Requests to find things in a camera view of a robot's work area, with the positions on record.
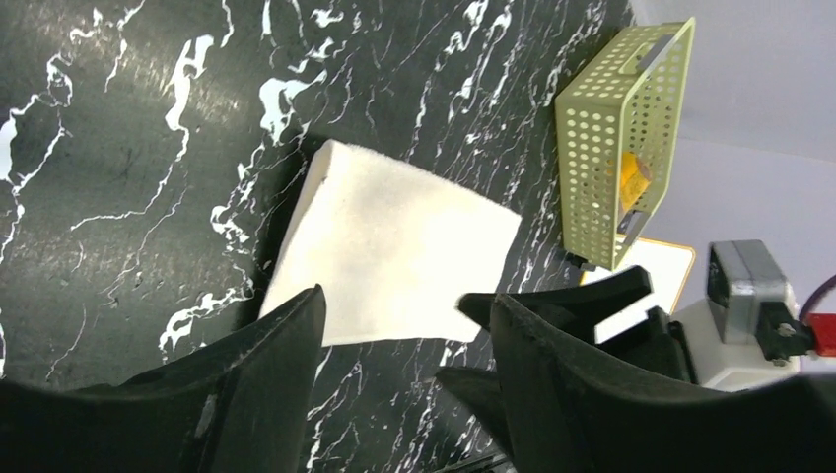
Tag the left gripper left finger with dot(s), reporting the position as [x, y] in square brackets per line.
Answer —
[237, 405]

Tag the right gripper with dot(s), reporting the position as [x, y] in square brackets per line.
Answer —
[657, 344]

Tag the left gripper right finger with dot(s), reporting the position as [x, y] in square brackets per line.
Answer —
[571, 407]

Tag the cream white towel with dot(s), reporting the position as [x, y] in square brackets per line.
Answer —
[393, 247]

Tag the brown and yellow towel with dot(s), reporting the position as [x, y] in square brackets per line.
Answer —
[634, 179]

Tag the light green plastic basket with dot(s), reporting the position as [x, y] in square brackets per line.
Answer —
[629, 98]

